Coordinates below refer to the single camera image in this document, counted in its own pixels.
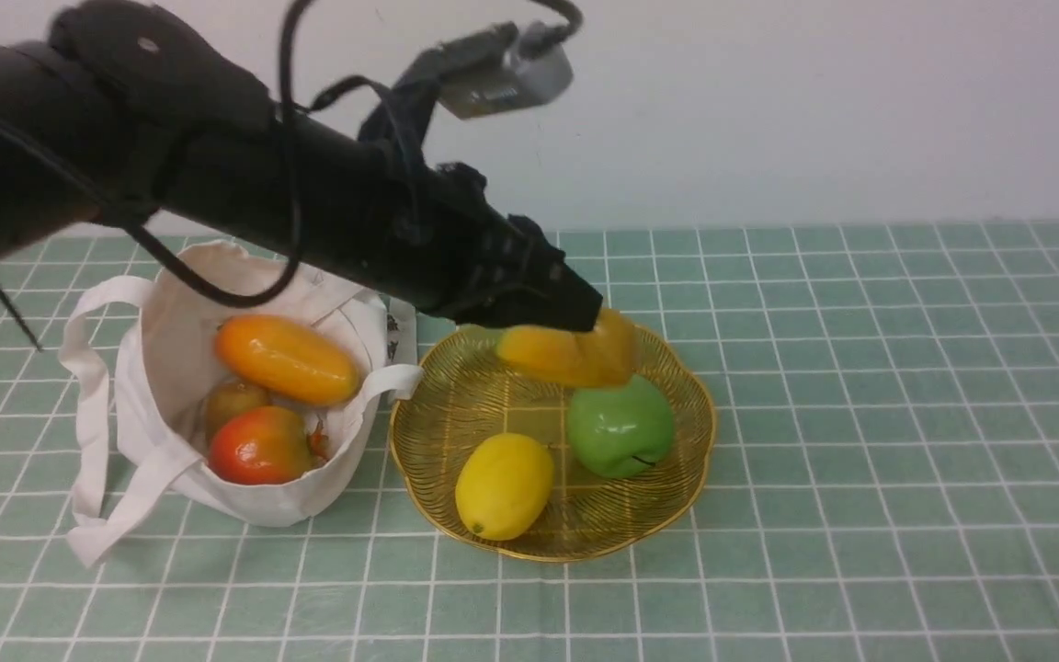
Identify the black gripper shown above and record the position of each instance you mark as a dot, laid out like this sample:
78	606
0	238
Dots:
496	270

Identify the yellow banana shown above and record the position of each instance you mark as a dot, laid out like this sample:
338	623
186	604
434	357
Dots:
607	356

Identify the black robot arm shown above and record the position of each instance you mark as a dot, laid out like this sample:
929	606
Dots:
127	118

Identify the orange papaya fruit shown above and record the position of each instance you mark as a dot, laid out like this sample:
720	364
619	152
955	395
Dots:
287	358

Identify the white cloth tote bag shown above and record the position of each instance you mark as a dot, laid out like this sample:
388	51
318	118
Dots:
141	353

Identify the brownish pear in bag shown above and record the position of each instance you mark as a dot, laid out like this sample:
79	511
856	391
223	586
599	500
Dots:
231	399

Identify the green apple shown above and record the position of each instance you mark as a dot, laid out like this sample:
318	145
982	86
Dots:
619	432

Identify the yellow lemon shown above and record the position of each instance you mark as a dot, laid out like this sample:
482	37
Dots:
504	486

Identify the red orange mango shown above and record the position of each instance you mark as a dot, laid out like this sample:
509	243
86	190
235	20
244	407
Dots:
269	445

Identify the green checkered tablecloth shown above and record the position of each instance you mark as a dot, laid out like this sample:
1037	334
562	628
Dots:
884	485

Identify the gold wire fruit basket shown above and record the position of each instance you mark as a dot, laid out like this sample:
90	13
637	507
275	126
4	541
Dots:
467	396

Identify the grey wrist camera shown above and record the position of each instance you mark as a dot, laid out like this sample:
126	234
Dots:
497	70

